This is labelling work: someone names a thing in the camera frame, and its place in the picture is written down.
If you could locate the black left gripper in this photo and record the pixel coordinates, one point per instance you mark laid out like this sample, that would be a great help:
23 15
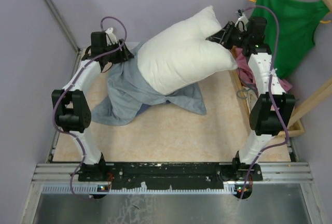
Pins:
123 55

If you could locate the pink shirt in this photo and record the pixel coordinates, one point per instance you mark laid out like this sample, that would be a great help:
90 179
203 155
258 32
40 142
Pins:
249 71

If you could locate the grey-blue pillowcase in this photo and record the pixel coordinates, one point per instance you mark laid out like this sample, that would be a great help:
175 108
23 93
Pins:
128 95

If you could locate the white pillow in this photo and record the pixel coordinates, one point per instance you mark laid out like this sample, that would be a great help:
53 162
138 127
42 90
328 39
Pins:
182 55

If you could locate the aluminium rail frame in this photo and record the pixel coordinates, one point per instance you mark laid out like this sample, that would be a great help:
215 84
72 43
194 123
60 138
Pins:
168 134

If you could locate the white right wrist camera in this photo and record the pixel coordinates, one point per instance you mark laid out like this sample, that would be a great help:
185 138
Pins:
242 20

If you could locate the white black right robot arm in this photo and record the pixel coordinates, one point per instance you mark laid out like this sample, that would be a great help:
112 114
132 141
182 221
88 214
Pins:
272 111

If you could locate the cream cloth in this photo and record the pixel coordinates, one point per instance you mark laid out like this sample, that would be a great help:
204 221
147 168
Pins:
251 99

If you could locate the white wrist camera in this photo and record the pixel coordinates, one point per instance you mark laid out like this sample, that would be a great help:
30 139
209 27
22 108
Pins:
242 20
110 36

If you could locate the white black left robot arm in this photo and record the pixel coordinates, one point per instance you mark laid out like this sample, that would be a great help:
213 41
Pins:
71 112

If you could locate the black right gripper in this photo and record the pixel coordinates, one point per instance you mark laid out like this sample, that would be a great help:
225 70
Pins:
224 34

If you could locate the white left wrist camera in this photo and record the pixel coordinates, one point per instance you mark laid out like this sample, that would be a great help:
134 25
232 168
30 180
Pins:
110 36

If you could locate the wooden clothes rack frame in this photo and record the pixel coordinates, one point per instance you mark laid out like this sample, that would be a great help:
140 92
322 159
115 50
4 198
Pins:
312 81

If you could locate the white slotted cable duct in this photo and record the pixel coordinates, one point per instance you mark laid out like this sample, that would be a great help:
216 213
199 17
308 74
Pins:
100 189

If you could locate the green tank top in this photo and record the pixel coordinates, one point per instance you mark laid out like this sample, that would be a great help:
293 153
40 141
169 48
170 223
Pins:
293 44

